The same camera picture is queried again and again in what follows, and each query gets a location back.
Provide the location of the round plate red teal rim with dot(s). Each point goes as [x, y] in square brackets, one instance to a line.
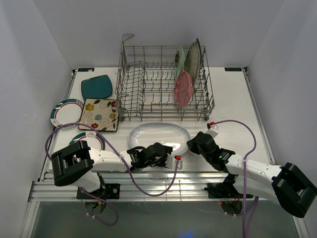
[92, 138]

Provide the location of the right logo sticker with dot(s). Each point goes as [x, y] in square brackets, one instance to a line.
[233, 69]

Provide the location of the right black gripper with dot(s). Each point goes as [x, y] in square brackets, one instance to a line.
[192, 144]

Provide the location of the cream square flower plate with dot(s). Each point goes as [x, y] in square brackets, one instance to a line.
[101, 114]

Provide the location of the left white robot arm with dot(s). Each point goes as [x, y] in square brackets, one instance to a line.
[80, 165]

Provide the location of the logo sticker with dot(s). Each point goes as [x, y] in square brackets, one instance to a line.
[233, 69]
[85, 69]

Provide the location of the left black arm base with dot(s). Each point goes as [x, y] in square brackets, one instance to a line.
[110, 191]

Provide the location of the pink dotted scalloped plate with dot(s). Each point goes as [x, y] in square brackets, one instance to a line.
[183, 89]

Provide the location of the teal square plate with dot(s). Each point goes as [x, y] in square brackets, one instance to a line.
[99, 87]

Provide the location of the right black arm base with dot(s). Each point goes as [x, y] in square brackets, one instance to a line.
[222, 190]

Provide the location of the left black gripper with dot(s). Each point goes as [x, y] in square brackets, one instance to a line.
[168, 149]

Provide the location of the grey wire dish rack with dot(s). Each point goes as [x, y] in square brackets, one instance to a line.
[145, 84]

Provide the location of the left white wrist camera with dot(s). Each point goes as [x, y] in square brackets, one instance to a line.
[174, 162]

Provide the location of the white oval platter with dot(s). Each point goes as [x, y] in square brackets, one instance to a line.
[166, 134]

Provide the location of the speckled beige round plate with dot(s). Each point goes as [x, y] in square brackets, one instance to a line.
[192, 63]

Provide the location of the black square floral plate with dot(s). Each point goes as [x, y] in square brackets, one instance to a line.
[201, 57]

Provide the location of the mint green flower plate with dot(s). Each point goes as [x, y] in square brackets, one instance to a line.
[179, 61]

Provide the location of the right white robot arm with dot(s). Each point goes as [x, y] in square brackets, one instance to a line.
[286, 185]

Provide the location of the left logo sticker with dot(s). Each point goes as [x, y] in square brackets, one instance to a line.
[85, 69]

